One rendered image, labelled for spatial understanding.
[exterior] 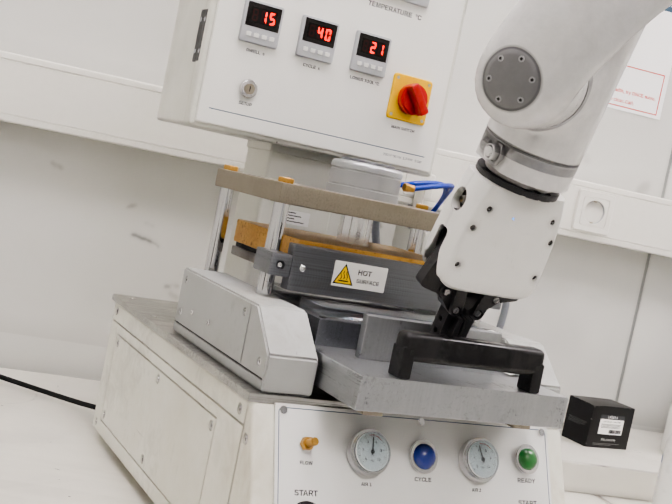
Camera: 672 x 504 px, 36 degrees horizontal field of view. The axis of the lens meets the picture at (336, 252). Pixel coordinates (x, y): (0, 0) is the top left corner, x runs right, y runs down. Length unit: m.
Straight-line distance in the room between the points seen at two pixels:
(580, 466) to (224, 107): 0.75
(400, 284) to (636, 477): 0.69
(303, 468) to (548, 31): 0.41
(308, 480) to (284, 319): 0.14
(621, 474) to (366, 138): 0.66
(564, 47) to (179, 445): 0.54
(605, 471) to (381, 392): 0.77
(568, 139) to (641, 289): 1.11
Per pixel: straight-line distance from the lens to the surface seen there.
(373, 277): 1.02
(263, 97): 1.20
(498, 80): 0.77
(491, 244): 0.88
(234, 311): 0.97
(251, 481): 0.88
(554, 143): 0.85
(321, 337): 0.95
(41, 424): 1.36
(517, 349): 0.93
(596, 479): 1.59
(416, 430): 0.96
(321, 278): 1.00
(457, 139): 1.75
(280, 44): 1.21
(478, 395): 0.91
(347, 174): 1.09
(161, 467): 1.09
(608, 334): 1.92
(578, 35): 0.76
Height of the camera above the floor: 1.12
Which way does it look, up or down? 4 degrees down
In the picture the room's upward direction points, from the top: 12 degrees clockwise
